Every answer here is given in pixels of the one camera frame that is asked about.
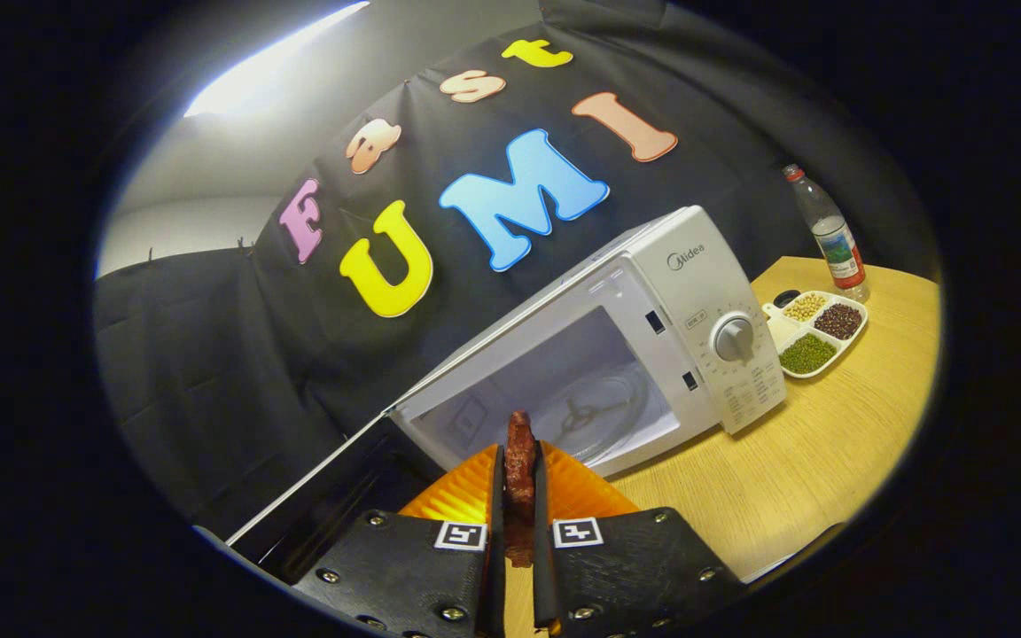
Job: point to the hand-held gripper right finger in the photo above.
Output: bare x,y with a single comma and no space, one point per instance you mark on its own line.
542,567

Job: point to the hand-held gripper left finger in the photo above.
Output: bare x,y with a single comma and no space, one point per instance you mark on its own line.
497,567

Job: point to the red meat slice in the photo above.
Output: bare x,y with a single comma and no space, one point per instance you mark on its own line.
520,461

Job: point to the white toaster oven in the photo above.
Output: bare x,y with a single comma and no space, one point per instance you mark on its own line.
697,283

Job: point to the glass turntable plate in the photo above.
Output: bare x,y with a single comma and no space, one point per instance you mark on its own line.
621,412

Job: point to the white divided bean dish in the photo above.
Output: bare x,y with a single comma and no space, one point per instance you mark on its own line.
807,353

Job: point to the small black round object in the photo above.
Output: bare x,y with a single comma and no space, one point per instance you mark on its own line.
786,298

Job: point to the clear plastic water bottle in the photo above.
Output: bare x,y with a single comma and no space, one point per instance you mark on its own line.
834,239

